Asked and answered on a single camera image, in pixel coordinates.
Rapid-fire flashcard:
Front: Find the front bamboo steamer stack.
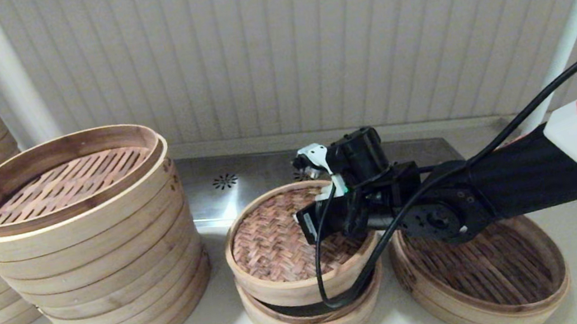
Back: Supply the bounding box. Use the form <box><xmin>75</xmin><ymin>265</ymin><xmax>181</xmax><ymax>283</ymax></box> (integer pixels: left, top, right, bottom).
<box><xmin>0</xmin><ymin>114</ymin><xmax>220</xmax><ymax>324</ymax></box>

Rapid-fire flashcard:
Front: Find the thick white pole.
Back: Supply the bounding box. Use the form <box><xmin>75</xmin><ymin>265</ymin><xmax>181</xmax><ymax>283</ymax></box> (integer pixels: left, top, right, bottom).
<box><xmin>0</xmin><ymin>0</ymin><xmax>63</xmax><ymax>152</ymax></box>

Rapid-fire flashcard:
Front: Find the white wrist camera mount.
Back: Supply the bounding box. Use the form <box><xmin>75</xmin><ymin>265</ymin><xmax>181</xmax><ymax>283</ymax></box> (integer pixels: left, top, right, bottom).
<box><xmin>291</xmin><ymin>139</ymin><xmax>353</xmax><ymax>204</ymax></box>

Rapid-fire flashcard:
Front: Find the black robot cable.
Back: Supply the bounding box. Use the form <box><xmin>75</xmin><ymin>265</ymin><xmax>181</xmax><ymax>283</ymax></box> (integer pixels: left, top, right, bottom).
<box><xmin>288</xmin><ymin>40</ymin><xmax>577</xmax><ymax>312</ymax></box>

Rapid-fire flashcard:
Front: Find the large bamboo steamer basket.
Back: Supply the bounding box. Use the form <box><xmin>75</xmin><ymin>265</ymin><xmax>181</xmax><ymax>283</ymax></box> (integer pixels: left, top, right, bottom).
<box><xmin>387</xmin><ymin>206</ymin><xmax>577</xmax><ymax>324</ymax></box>

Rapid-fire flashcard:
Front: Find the stainless steel vent plate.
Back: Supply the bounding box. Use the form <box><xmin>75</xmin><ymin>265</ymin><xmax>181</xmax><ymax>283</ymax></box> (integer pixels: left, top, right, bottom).
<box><xmin>174</xmin><ymin>120</ymin><xmax>469</xmax><ymax>234</ymax></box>

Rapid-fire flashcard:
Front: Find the woven bamboo steamer lid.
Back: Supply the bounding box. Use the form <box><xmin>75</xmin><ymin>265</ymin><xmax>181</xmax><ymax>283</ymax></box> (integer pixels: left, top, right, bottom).
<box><xmin>217</xmin><ymin>172</ymin><xmax>389</xmax><ymax>316</ymax></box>

